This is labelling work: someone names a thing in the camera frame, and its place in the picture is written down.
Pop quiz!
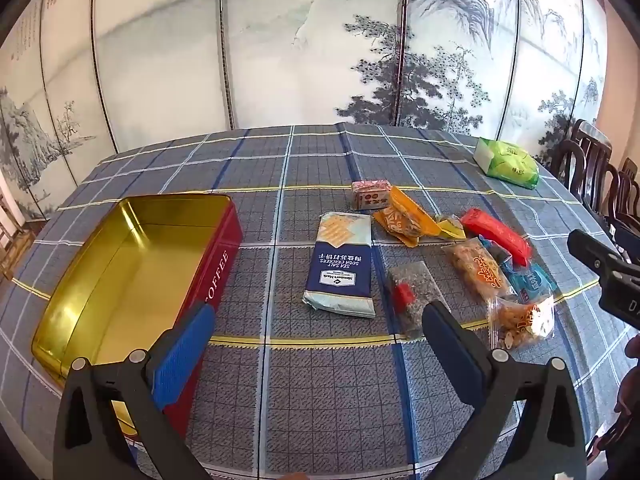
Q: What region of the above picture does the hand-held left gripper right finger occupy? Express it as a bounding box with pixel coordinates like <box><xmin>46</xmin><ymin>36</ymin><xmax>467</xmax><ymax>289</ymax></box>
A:
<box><xmin>421</xmin><ymin>300</ymin><xmax>588</xmax><ymax>480</ymax></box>

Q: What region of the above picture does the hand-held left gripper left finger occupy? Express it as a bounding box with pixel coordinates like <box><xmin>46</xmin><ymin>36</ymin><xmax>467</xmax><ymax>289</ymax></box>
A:
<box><xmin>52</xmin><ymin>301</ymin><xmax>217</xmax><ymax>480</ymax></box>

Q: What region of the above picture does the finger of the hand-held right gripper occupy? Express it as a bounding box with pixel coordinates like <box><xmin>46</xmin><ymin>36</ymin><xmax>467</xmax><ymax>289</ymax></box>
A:
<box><xmin>567</xmin><ymin>229</ymin><xmax>632</xmax><ymax>273</ymax></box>

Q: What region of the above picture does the blue snack packet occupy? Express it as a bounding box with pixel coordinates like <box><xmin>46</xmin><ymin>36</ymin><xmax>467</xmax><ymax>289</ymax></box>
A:
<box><xmin>480</xmin><ymin>235</ymin><xmax>560</xmax><ymax>306</ymax></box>

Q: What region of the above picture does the clear packet of orange crackers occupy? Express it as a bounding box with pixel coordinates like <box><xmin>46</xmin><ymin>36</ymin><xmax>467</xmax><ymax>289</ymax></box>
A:
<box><xmin>487</xmin><ymin>292</ymin><xmax>556</xmax><ymax>351</ymax></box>

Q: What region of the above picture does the dark grey snack packet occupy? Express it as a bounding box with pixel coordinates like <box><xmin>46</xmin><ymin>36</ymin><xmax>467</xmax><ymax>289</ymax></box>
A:
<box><xmin>387</xmin><ymin>261</ymin><xmax>446</xmax><ymax>338</ymax></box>

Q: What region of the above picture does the clear packet of brown snacks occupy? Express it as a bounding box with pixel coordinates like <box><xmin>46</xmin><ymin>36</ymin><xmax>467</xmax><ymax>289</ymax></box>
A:
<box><xmin>442</xmin><ymin>240</ymin><xmax>517</xmax><ymax>302</ymax></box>

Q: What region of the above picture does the red snack packet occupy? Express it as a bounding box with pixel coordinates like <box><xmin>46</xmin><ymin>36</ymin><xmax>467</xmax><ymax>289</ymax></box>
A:
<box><xmin>460</xmin><ymin>208</ymin><xmax>532</xmax><ymax>267</ymax></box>

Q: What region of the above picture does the red tin box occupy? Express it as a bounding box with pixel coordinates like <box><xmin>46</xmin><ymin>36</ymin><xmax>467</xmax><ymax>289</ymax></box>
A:
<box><xmin>31</xmin><ymin>193</ymin><xmax>244</xmax><ymax>461</ymax></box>

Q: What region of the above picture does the small yellow candy packet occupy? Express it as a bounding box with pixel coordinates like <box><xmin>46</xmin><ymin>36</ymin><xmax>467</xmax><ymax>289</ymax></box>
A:
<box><xmin>435</xmin><ymin>215</ymin><xmax>467</xmax><ymax>239</ymax></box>

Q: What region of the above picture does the orange snack packet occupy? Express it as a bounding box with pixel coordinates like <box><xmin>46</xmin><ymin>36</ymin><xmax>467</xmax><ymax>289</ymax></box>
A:
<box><xmin>374</xmin><ymin>186</ymin><xmax>442</xmax><ymax>247</ymax></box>

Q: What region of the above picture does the blue white cracker pack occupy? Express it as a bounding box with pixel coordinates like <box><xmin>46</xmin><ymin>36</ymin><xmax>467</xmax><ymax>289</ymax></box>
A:
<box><xmin>302</xmin><ymin>211</ymin><xmax>377</xmax><ymax>319</ymax></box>

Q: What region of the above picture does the pink snack packet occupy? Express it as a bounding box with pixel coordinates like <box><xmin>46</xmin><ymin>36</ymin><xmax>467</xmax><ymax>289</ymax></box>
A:
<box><xmin>351</xmin><ymin>180</ymin><xmax>392</xmax><ymax>211</ymax></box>

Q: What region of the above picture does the dark wooden chair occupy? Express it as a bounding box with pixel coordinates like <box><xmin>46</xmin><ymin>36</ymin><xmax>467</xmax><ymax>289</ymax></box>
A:
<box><xmin>550</xmin><ymin>139</ymin><xmax>621</xmax><ymax>216</ymax></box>
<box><xmin>570</xmin><ymin>119</ymin><xmax>613</xmax><ymax>161</ymax></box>
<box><xmin>602</xmin><ymin>157</ymin><xmax>640</xmax><ymax>261</ymax></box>

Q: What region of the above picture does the green snack bag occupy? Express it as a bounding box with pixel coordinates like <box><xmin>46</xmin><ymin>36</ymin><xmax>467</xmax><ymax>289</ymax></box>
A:
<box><xmin>473</xmin><ymin>137</ymin><xmax>541</xmax><ymax>191</ymax></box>

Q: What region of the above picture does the blue plaid tablecloth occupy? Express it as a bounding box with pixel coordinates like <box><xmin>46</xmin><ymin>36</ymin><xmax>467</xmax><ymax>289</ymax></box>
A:
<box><xmin>0</xmin><ymin>124</ymin><xmax>636</xmax><ymax>480</ymax></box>

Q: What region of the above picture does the light wooden chair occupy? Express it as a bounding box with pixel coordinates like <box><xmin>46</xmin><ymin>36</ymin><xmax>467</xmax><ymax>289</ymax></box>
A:
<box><xmin>0</xmin><ymin>195</ymin><xmax>36</xmax><ymax>281</ymax></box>

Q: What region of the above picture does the painted folding screen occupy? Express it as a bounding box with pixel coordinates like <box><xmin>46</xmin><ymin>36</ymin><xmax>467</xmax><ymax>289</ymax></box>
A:
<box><xmin>0</xmin><ymin>0</ymin><xmax>608</xmax><ymax>221</ymax></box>

